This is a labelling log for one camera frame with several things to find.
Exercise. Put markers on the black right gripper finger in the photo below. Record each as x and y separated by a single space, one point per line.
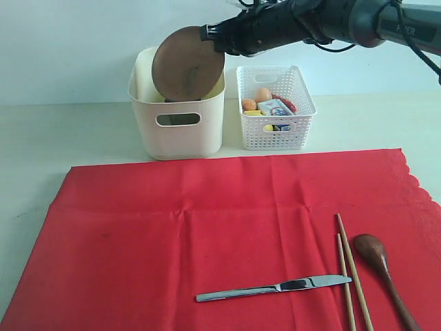
222 48
226 31

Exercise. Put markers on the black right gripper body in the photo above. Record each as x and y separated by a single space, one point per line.
265 25

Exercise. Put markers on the brown egg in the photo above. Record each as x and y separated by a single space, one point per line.
262 95

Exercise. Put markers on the orange fried chicken piece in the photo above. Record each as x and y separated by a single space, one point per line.
248 105

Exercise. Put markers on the yellow cheese wedge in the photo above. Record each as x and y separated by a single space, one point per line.
252 113

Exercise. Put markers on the blue white milk carton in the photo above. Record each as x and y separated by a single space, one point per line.
275 107

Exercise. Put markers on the red toy sausage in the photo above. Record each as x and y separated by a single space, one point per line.
286 102

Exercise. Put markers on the silver table knife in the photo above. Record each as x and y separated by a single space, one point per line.
307 283

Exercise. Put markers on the stainless steel cup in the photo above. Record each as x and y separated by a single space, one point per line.
179 119

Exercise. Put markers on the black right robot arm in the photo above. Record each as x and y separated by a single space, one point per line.
362 23

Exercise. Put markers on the cream plastic bin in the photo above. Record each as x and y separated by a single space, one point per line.
202 138

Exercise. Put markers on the white perforated plastic basket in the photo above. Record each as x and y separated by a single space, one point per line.
285 81

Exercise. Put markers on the dark wooden spoon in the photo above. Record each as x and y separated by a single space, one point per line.
373 251

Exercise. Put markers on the long wooden chopstick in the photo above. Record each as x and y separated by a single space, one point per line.
354 272

